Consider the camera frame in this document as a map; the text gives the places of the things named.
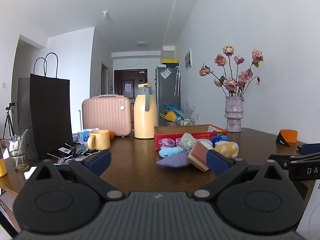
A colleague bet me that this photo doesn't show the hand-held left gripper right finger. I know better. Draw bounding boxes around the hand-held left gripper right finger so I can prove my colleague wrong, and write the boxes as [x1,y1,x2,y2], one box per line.
[192,149,288,201]

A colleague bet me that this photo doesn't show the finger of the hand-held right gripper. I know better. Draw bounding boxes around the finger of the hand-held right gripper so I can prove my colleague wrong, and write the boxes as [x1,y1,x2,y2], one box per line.
[268,152,320,171]
[297,144,320,155]

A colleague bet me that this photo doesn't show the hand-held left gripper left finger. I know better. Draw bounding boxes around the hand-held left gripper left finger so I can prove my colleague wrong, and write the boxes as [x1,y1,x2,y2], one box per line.
[35,150,126,201]

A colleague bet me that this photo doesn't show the yellow and white plush toy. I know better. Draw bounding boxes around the yellow and white plush toy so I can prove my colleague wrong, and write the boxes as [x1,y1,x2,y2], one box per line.
[213,141,240,159]

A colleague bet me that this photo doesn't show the brown layered sponge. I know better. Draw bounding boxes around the brown layered sponge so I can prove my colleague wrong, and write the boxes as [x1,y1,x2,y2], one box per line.
[187,140,211,173]

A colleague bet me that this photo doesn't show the purple fluffy cloth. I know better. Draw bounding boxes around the purple fluffy cloth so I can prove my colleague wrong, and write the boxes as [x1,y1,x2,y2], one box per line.
[156,151,192,168]

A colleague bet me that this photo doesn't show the blue plush toy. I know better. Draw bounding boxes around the blue plush toy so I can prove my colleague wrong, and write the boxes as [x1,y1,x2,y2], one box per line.
[159,146,186,159]

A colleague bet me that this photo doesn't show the orange cardboard box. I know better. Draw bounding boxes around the orange cardboard box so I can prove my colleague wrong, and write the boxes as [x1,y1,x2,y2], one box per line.
[153,124,228,151]

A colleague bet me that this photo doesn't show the yellow mug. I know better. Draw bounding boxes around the yellow mug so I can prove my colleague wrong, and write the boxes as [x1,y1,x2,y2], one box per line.
[87,129,111,151]

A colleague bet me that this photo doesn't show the blue white small carton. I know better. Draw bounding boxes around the blue white small carton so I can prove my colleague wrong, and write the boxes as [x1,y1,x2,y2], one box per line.
[211,133,228,143]

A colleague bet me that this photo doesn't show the orange black folded card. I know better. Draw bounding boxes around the orange black folded card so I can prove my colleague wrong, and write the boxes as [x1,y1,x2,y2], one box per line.
[275,129,299,147]

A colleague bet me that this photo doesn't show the black and silver wrappers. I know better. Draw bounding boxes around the black and silver wrappers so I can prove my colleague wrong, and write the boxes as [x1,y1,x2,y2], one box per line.
[46,143,101,166]

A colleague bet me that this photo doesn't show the blue tissue pack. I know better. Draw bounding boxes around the blue tissue pack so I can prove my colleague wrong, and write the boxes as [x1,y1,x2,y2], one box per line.
[77,128,92,145]

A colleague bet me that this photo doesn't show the pink hard-shell suitcase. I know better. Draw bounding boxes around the pink hard-shell suitcase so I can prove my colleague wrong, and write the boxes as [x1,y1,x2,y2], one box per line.
[82,94,132,137]

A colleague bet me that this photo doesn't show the yellow thermos jug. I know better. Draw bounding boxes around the yellow thermos jug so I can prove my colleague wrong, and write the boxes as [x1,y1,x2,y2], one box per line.
[133,83,158,139]

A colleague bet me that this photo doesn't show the black paper bag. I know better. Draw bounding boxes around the black paper bag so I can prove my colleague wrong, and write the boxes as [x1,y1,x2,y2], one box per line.
[17,52,73,162]

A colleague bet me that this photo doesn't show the dried pink roses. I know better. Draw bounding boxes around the dried pink roses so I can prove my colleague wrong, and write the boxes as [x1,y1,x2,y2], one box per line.
[199,45,264,97]

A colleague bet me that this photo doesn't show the dark brown door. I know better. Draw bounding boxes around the dark brown door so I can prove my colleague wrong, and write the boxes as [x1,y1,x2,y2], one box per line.
[114,69,148,103]

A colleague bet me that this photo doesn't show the clear glass with straw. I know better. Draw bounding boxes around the clear glass with straw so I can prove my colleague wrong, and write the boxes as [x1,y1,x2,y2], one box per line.
[5,129,29,172]

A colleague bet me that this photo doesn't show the grey refrigerator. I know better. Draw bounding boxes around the grey refrigerator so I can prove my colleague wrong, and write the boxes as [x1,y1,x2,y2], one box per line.
[155,65,181,127]

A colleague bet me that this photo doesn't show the wire rack with bottles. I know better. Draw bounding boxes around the wire rack with bottles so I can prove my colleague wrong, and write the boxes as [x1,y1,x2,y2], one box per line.
[176,117,195,127]

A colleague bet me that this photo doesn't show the black camera tripod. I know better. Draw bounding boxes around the black camera tripod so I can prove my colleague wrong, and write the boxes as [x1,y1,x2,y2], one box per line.
[2,102,18,140]

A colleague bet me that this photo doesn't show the wall poster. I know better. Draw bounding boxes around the wall poster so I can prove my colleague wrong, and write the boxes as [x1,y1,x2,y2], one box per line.
[185,48,193,71]

